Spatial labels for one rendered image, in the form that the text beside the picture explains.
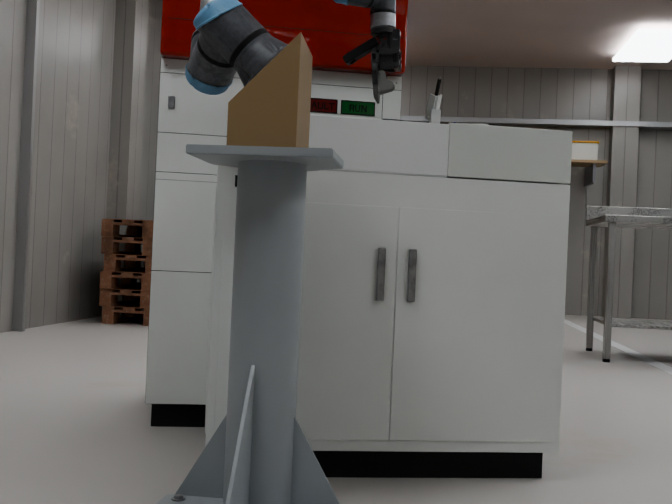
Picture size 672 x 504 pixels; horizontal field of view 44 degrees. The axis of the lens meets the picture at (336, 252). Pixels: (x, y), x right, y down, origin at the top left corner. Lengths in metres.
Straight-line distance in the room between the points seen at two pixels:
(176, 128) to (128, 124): 4.43
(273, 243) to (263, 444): 0.45
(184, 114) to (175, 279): 0.55
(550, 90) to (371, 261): 8.62
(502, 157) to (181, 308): 1.17
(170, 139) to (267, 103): 1.01
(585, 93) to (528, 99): 0.69
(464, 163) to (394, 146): 0.20
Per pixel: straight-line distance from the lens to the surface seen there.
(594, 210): 6.19
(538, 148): 2.33
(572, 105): 10.69
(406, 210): 2.20
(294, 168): 1.87
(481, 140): 2.28
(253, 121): 1.82
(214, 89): 2.09
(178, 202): 2.77
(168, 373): 2.80
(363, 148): 2.19
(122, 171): 7.19
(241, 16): 1.96
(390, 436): 2.24
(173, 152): 2.79
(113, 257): 6.50
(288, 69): 1.83
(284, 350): 1.87
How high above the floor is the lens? 0.59
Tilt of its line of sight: level
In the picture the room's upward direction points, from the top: 3 degrees clockwise
